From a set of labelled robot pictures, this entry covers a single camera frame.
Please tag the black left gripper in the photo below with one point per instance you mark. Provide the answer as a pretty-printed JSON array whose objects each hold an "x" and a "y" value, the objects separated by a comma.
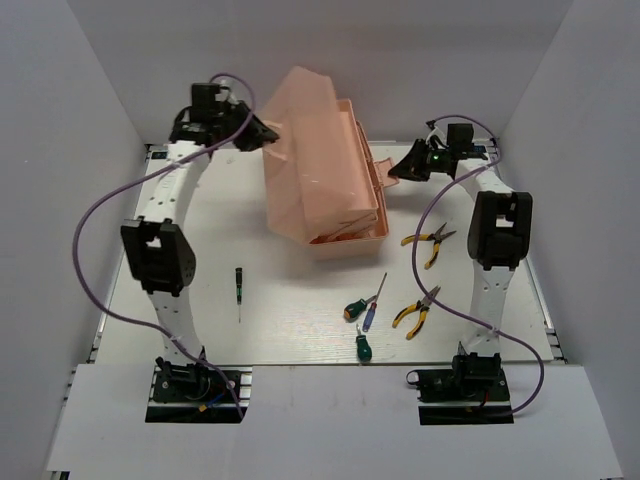
[{"x": 255, "y": 133}]

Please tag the stubby green screwdriver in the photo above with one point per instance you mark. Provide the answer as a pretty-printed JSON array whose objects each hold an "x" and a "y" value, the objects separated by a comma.
[{"x": 363, "y": 349}]

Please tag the yellow long nose pliers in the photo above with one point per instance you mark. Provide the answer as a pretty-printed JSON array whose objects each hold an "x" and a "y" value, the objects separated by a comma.
[{"x": 422, "y": 307}]

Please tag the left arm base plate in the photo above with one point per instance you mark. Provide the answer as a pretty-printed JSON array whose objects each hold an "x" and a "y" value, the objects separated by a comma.
[{"x": 194, "y": 394}]

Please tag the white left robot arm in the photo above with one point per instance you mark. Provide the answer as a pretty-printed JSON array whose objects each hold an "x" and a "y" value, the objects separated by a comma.
[{"x": 159, "y": 255}]

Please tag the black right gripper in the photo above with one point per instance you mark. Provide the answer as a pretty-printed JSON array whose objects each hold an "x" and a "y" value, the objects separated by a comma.
[{"x": 413, "y": 166}]

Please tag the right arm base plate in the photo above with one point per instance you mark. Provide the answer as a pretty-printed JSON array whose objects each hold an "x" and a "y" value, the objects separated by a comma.
[{"x": 472, "y": 391}]

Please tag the black green precision screwdriver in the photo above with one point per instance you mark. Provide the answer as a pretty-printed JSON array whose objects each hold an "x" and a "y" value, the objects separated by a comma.
[{"x": 239, "y": 290}]

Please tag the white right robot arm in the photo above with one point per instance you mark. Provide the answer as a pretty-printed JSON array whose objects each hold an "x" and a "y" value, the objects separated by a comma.
[{"x": 499, "y": 232}]

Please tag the pink plastic toolbox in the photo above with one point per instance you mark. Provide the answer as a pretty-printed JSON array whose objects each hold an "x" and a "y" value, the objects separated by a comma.
[{"x": 324, "y": 190}]

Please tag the blue handled screwdriver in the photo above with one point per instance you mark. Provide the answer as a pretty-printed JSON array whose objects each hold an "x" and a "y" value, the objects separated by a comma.
[{"x": 371, "y": 311}]

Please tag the green orange handled screwdriver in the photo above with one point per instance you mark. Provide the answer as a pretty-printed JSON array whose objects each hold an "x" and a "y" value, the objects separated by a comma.
[{"x": 353, "y": 310}]

